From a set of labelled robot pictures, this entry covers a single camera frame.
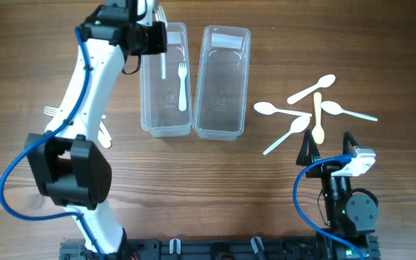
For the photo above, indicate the light blue plastic fork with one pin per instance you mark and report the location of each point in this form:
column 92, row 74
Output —
column 182, row 73

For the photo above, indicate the yellow plastic fork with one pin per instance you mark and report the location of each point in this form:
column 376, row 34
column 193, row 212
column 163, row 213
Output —
column 104, row 140

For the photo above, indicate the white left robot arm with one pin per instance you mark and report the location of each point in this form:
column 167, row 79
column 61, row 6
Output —
column 66, row 162

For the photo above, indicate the white plastic fork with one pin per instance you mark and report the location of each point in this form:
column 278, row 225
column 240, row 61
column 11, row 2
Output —
column 50, row 111
column 160, row 17
column 104, row 130

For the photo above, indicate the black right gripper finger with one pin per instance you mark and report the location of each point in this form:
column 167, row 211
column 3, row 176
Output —
column 309, row 152
column 348, row 143

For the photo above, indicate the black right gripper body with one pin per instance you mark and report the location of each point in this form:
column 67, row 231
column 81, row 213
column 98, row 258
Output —
column 326, row 167

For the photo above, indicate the clear left plastic container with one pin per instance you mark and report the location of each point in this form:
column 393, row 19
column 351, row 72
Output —
column 159, row 97

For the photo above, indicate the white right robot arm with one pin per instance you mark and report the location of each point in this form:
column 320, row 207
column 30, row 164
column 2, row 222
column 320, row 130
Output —
column 351, row 213

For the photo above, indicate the clear plastic container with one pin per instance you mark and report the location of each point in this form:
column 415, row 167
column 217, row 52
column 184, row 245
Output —
column 222, row 83
column 159, row 97

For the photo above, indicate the clear right plastic container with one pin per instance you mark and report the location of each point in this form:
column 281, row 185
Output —
column 222, row 83

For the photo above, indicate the white spoon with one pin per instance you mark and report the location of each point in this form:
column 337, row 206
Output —
column 298, row 125
column 323, row 82
column 335, row 109
column 268, row 109

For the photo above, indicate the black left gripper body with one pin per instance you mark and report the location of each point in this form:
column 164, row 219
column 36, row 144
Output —
column 156, row 37

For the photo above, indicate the yellow plastic spoon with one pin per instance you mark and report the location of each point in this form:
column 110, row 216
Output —
column 318, row 132

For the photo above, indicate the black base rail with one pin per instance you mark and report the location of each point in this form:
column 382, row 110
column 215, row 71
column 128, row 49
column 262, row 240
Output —
column 229, row 249

